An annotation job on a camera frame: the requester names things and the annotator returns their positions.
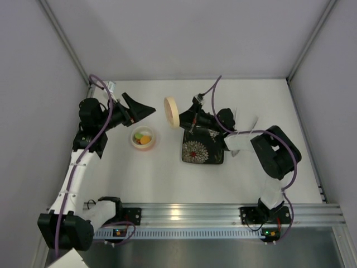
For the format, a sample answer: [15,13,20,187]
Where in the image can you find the cream round lunch box lid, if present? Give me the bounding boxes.
[164,97,180,128]

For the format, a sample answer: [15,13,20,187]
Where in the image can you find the white oval food piece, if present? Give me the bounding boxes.
[139,128,152,136]

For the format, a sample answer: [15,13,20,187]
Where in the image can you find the green round food piece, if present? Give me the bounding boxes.
[134,133,143,140]

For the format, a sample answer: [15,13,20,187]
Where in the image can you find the yellow round biscuit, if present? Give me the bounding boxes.
[139,136,151,145]

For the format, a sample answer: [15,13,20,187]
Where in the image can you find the stainless steel tongs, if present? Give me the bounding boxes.
[231,109,259,157]

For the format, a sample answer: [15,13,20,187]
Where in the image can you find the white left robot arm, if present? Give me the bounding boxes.
[37,93,156,251]

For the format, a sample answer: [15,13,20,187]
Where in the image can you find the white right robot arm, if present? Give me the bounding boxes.
[178,102,302,222]

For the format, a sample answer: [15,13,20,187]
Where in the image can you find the cream round lunch bowl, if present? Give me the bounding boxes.
[130,126,156,151]

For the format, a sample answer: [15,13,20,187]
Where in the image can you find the white box corner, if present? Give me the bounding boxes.
[49,248,87,268]

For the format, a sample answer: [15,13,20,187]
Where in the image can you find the black floral rectangular plate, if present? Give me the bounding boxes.
[181,128,224,165]

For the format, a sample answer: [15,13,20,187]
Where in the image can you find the left small circuit board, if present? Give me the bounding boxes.
[113,228,128,237]

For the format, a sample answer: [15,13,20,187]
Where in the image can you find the small circuit board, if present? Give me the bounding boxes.
[113,228,128,237]
[261,228,281,243]

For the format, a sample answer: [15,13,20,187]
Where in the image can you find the right small circuit board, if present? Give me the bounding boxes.
[261,228,281,243]

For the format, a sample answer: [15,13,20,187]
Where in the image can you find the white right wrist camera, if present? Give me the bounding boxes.
[192,93,205,105]

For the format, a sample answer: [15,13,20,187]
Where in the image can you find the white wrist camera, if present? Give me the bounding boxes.
[192,93,205,105]
[107,81,116,93]

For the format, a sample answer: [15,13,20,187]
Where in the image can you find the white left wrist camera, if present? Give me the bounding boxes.
[107,81,116,93]

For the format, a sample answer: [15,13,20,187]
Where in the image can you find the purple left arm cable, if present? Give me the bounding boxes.
[54,74,115,257]

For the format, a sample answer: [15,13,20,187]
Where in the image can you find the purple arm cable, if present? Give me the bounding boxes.
[202,75,297,193]
[54,74,115,257]

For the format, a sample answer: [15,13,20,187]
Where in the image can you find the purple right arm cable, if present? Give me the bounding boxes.
[202,75,297,193]

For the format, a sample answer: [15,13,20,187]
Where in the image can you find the left aluminium frame post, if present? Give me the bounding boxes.
[37,0,89,85]

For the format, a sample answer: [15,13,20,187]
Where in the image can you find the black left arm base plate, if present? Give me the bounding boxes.
[120,207,142,226]

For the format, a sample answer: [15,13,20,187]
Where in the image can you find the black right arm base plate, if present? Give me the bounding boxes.
[239,206,291,225]

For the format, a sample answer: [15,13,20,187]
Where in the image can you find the grey slotted cable duct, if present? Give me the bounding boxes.
[94,227,262,240]

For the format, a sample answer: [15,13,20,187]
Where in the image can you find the aluminium mounting rail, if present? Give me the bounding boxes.
[123,203,346,228]

